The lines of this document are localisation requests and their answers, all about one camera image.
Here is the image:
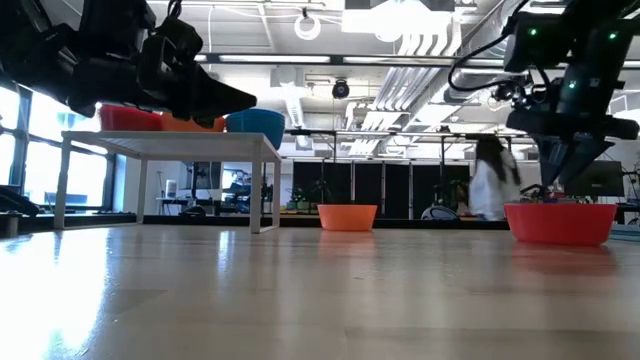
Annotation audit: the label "black aluminium table frame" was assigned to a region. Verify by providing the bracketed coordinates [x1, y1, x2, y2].
[19, 213, 511, 230]

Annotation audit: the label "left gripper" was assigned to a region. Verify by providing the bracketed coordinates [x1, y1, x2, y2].
[135, 33, 258, 127]

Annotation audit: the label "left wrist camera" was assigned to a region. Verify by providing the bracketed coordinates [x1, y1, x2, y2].
[153, 16, 205, 66]

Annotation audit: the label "silver ventilation duct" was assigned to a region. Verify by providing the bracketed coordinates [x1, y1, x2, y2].
[424, 0, 531, 109]

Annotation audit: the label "person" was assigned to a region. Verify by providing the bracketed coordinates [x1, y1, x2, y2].
[467, 134, 524, 222]

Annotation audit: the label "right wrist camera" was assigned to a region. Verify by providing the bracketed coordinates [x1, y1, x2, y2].
[492, 79, 532, 109]

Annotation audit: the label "long linear ceiling lamp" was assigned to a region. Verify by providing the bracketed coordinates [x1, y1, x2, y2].
[195, 49, 640, 70]

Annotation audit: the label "black computer monitor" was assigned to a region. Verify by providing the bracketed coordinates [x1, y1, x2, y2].
[563, 159, 626, 199]

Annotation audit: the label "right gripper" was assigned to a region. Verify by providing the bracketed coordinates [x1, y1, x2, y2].
[506, 77, 640, 187]

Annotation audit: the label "black camera cable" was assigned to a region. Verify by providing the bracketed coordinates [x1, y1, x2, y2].
[446, 0, 531, 94]

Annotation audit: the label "white ring light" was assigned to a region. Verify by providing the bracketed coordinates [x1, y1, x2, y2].
[293, 12, 323, 42]

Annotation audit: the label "orange plastic mini bowl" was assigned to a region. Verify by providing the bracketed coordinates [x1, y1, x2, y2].
[159, 113, 227, 133]
[316, 203, 379, 233]

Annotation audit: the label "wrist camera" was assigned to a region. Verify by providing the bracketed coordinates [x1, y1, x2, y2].
[153, 16, 205, 66]
[492, 79, 532, 109]

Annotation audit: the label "white perforated metal shelf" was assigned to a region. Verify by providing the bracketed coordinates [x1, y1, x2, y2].
[53, 130, 283, 235]

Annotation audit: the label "white round device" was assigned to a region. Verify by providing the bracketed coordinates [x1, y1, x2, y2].
[421, 203, 460, 222]

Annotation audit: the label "black partition panels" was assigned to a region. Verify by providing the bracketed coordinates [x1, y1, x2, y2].
[292, 160, 471, 220]

